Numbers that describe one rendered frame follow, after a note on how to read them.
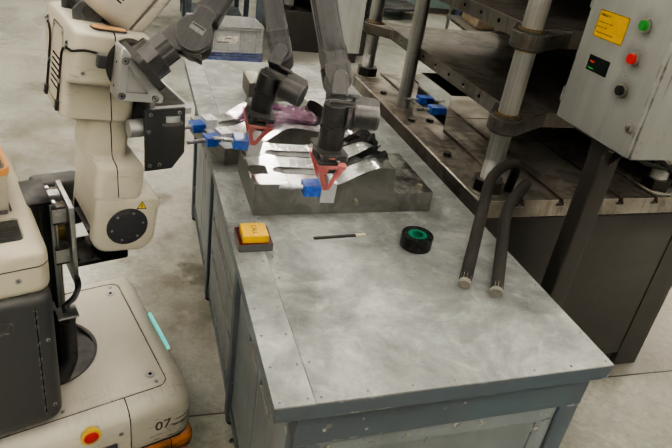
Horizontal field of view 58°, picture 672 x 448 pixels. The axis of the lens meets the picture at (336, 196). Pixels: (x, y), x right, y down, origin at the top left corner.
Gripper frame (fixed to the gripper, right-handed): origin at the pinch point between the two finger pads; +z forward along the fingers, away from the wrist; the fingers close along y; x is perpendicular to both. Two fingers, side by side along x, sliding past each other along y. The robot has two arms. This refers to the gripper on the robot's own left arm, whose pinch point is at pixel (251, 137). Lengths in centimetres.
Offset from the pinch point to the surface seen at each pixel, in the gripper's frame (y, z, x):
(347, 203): -20.0, 4.2, -24.0
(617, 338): -25, 53, -159
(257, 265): -41.7, 7.7, 3.8
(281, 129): 16.1, 5.5, -13.4
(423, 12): 71, -24, -75
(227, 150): 9.4, 11.3, 2.9
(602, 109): -25, -38, -80
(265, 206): -19.9, 7.8, -2.2
